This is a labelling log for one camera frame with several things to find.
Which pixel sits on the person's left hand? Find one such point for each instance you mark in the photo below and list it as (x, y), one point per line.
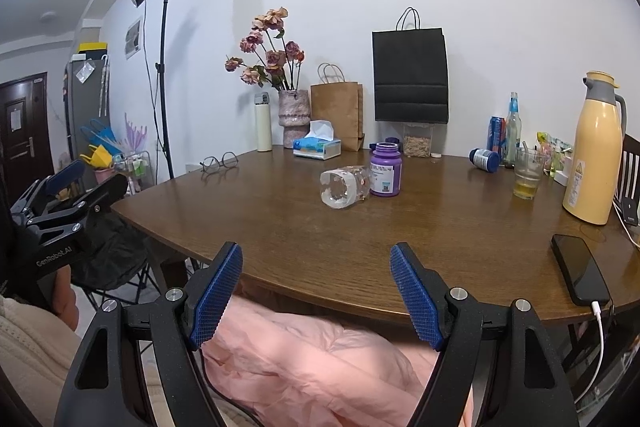
(66, 297)

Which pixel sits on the grey refrigerator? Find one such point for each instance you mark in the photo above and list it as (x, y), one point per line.
(87, 102)

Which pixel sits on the black smartphone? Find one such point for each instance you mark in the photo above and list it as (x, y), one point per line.
(580, 269)

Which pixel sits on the brown paper bag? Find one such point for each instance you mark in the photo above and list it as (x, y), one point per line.
(337, 112)

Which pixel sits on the yellow thermos jug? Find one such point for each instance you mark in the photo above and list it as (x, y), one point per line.
(592, 157)

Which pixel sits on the studio light on stand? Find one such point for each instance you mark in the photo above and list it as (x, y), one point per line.
(162, 57)

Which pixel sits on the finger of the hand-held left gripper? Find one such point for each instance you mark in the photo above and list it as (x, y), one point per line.
(65, 173)
(100, 194)

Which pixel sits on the clear plastic cup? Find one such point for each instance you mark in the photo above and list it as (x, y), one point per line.
(344, 187)

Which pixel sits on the clear glass bottle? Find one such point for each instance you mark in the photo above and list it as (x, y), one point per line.
(513, 132)

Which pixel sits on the cream thermos bottle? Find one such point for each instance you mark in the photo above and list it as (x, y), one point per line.
(263, 124)

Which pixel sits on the wall poster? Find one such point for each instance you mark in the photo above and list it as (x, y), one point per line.
(132, 38)

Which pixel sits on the black eyeglasses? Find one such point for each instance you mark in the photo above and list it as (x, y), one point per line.
(220, 163)

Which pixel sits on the dark brown door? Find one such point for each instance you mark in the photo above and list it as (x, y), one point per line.
(22, 132)

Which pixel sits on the blue drink can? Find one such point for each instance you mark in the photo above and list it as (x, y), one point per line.
(496, 134)

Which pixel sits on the dried pink flowers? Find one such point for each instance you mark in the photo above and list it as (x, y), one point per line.
(272, 57)

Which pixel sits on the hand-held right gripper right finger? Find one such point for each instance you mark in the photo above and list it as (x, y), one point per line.
(415, 297)

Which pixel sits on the blue-capped pill bottle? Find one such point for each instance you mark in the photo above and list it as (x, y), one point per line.
(484, 159)

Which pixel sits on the blue tissue box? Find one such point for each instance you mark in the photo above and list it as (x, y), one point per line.
(320, 148)

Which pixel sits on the black paper bag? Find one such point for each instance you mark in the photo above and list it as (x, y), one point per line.
(410, 72)

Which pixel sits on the yellow box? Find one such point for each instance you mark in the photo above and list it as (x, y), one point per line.
(94, 47)

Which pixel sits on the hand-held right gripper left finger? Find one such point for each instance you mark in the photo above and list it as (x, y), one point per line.
(215, 302)

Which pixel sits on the glass with yellow drink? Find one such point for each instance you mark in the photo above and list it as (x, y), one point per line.
(529, 179)

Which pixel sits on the cluttered storage cart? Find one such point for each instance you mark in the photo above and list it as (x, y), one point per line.
(125, 157)

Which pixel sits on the clear snack container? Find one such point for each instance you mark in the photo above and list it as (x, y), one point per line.
(417, 142)

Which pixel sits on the purple pill bottle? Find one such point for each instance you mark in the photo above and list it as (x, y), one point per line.
(386, 169)

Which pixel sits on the black folding chair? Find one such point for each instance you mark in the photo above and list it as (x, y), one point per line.
(112, 252)

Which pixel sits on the pink ceramic vase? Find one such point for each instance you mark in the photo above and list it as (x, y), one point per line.
(294, 119)

